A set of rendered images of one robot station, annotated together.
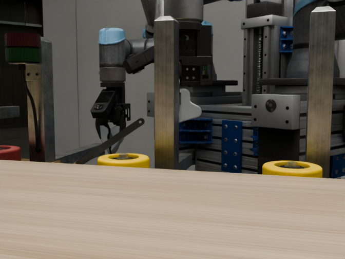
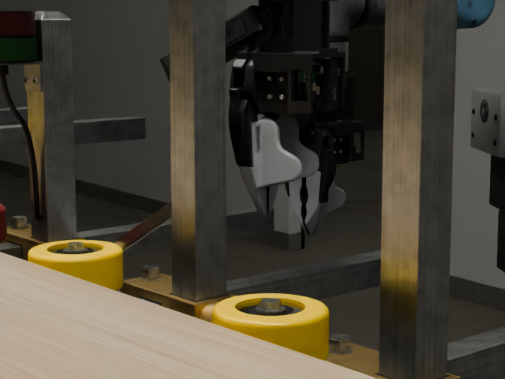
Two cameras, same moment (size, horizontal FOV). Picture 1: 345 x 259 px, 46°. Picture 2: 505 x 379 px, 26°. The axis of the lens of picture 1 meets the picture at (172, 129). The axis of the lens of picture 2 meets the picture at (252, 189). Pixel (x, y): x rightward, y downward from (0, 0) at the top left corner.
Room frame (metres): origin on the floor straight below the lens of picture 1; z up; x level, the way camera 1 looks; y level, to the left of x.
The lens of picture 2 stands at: (-0.05, -0.56, 1.10)
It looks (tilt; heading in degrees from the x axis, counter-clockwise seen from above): 9 degrees down; 34
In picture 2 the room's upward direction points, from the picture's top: straight up
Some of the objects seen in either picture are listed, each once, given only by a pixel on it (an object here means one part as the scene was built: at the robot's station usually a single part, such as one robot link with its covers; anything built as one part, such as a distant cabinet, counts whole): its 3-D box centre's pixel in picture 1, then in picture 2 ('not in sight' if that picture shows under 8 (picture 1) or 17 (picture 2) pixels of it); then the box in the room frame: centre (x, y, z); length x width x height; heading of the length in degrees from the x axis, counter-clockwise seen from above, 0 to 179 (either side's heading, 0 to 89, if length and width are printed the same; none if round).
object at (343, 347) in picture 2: not in sight; (338, 343); (0.66, -0.16, 0.85); 0.02 x 0.02 x 0.01
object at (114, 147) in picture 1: (118, 139); (328, 201); (1.20, 0.16, 0.86); 0.06 x 0.03 x 0.09; 164
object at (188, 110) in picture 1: (186, 112); (273, 168); (0.78, -0.03, 0.97); 0.06 x 0.03 x 0.09; 94
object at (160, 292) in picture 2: not in sight; (184, 316); (0.72, 0.03, 0.83); 0.13 x 0.06 x 0.05; 74
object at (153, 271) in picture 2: not in sight; (149, 273); (0.73, 0.08, 0.86); 0.02 x 0.02 x 0.01
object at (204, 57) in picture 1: (187, 56); (285, 50); (0.79, -0.03, 1.07); 0.09 x 0.08 x 0.12; 94
